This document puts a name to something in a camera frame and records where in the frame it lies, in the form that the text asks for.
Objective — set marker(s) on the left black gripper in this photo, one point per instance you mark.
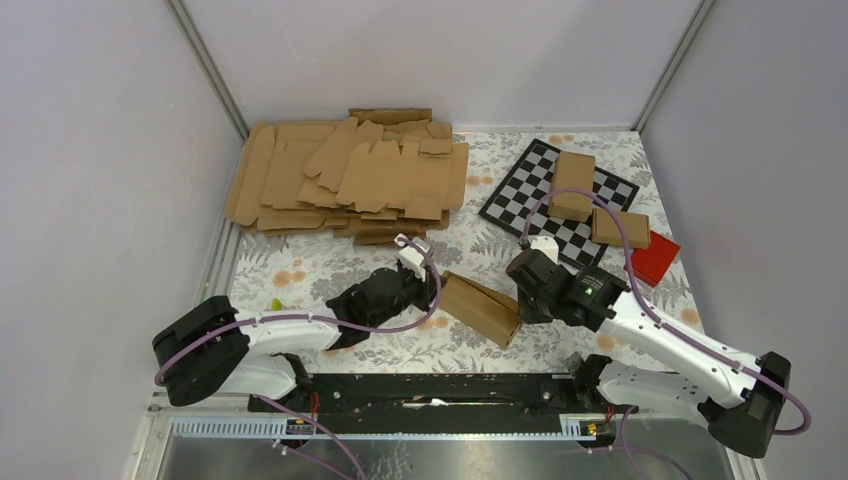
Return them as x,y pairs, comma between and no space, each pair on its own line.
427,290

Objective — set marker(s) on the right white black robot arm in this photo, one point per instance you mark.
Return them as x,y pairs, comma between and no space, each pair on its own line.
732,394

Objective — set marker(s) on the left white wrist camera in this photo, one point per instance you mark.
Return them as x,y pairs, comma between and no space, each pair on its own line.
415,255

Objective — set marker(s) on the red box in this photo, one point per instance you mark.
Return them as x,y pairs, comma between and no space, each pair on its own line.
651,264

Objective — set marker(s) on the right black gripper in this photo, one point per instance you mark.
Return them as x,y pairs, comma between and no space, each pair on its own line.
528,314

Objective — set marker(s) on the brown cardboard box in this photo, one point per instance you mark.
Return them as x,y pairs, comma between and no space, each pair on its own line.
490,313

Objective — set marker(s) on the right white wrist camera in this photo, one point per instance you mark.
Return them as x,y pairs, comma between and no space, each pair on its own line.
547,246

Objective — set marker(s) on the grey cable duct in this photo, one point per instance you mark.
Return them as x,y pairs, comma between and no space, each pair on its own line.
415,427

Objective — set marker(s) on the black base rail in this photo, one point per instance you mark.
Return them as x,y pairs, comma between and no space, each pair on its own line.
477,395

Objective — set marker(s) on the stack of flat cardboard blanks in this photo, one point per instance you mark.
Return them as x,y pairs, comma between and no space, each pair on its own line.
370,176

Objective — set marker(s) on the folded cardboard box upright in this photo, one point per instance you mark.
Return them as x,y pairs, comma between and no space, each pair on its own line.
572,171

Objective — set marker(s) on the black white checkerboard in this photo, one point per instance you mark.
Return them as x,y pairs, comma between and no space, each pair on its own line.
528,180

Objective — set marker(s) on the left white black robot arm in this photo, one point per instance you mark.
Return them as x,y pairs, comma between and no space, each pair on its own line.
216,348

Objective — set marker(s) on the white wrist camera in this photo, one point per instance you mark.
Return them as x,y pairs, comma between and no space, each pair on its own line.
415,255
547,246

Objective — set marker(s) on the folded cardboard box flat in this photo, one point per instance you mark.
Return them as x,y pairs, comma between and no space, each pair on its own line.
605,228

